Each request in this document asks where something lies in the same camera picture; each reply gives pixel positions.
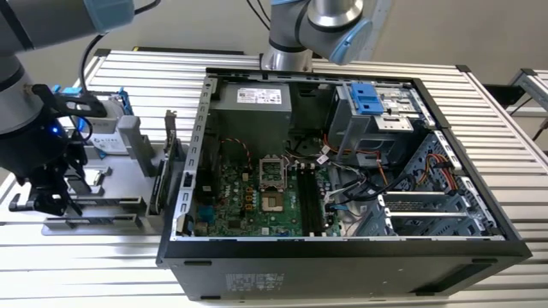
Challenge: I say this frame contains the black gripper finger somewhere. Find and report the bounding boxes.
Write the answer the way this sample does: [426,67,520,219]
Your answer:
[8,189,70,216]
[59,158,94,216]

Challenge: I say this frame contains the black RAM slot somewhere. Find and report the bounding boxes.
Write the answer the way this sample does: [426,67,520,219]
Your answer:
[306,166,324,235]
[300,166,318,235]
[295,166,312,235]

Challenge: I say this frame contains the silver CPU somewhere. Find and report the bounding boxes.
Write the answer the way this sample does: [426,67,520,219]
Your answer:
[83,169,107,187]

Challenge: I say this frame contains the grey parts rack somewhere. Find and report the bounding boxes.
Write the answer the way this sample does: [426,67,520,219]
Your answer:
[40,115,192,238]

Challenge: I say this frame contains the hard disk in blue carrier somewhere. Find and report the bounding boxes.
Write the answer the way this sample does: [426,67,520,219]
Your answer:
[51,84,138,160]

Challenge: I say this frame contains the graphics card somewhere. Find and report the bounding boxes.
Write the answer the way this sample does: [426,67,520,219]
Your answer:
[147,108,180,216]

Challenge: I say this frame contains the green motherboard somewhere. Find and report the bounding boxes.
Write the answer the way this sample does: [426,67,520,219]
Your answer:
[192,157,344,239]

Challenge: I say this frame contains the grey power supply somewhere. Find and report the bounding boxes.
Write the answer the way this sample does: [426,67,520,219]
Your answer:
[210,81,295,161]

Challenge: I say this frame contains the metal socket cover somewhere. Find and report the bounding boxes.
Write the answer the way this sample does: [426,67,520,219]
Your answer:
[258,153,288,191]

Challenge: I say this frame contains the CPU socket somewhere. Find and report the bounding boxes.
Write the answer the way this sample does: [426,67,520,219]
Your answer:
[259,191,288,213]

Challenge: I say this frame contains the black PC case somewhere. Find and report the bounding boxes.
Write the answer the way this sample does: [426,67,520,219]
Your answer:
[156,67,535,302]

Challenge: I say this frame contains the grey metal disk bay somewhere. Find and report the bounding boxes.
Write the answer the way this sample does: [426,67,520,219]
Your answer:
[330,81,430,165]

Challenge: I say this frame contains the blue plastic bay latch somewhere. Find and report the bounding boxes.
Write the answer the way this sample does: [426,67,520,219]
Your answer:
[348,82,384,116]

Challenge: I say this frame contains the silver expansion slot cover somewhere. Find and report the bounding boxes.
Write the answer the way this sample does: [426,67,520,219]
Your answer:
[384,210,471,219]
[383,191,450,197]

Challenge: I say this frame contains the metal slat side table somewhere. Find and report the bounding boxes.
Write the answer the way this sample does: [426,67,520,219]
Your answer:
[504,67,548,142]

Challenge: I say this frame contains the silver camera on black bracket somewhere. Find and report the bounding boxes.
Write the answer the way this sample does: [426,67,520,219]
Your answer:
[32,83,118,144]

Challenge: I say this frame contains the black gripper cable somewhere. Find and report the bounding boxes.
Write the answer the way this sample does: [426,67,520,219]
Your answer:
[78,0,163,97]

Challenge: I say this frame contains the twisted coloured fan wire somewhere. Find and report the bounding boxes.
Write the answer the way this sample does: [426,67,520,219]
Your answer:
[219,137,255,170]

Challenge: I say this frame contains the mixed power supply wires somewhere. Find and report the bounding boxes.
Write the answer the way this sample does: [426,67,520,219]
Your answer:
[284,141,334,166]

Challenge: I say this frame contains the black cable bundle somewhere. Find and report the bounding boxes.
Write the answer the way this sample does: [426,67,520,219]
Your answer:
[327,160,416,212]

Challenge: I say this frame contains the orange red power wires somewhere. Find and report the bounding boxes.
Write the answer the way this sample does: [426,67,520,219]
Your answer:
[418,153,460,197]

